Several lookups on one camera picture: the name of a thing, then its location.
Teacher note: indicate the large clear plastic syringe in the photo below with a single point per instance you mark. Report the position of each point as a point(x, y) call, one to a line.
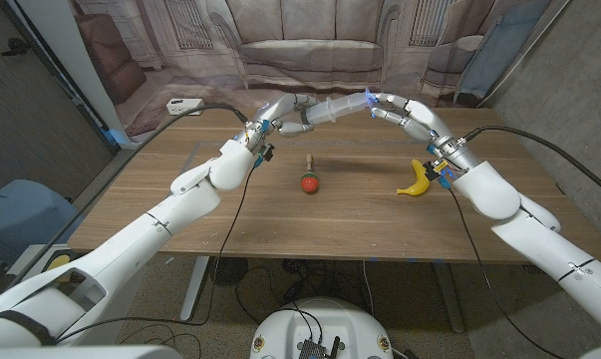
point(337, 109)

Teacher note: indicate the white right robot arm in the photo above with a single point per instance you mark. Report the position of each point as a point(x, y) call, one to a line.
point(529, 229)

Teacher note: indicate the yellow toy banana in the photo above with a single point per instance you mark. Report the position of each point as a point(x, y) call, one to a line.
point(412, 189)

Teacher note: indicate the black round floor fan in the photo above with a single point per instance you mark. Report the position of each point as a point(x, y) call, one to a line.
point(228, 271)

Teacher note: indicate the white power strip box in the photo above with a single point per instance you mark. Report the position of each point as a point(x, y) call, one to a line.
point(178, 106)

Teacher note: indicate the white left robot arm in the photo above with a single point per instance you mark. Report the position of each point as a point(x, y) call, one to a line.
point(180, 204)

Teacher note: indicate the printed sofa room backdrop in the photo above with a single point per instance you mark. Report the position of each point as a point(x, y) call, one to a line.
point(310, 50)

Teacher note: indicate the grey table leg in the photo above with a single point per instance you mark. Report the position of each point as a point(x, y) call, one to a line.
point(193, 294)
point(449, 299)

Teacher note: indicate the black yellow foot pedal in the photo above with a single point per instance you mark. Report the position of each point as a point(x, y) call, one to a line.
point(60, 261)

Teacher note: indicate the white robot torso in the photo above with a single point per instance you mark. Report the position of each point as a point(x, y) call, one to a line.
point(290, 329)

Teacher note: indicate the blue covered chair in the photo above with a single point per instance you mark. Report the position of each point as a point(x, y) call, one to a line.
point(26, 214)

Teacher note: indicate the red green wooden maraca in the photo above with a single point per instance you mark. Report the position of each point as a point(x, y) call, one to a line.
point(309, 183)

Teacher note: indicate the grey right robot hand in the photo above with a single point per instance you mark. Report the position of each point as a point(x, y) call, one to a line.
point(419, 119)

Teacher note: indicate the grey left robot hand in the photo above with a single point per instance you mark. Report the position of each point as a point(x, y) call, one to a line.
point(280, 107)

